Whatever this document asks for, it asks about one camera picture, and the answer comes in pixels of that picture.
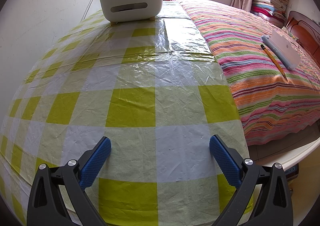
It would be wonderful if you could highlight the white plastic trash bin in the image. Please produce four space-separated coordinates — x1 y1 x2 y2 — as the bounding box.
256 138 319 171

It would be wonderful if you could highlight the striped bed cover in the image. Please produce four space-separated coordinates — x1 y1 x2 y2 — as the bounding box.
173 0 319 145

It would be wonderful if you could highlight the yellow pencil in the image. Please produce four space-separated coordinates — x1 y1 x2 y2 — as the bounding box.
260 44 288 81

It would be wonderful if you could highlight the grey blue notebook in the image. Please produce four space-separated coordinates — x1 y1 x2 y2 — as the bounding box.
261 30 301 70

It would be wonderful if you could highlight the wooden headboard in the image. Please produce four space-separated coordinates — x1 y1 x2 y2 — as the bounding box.
286 11 319 65

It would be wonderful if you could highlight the white tissue organizer box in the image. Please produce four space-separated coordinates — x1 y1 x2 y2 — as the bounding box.
100 0 163 24

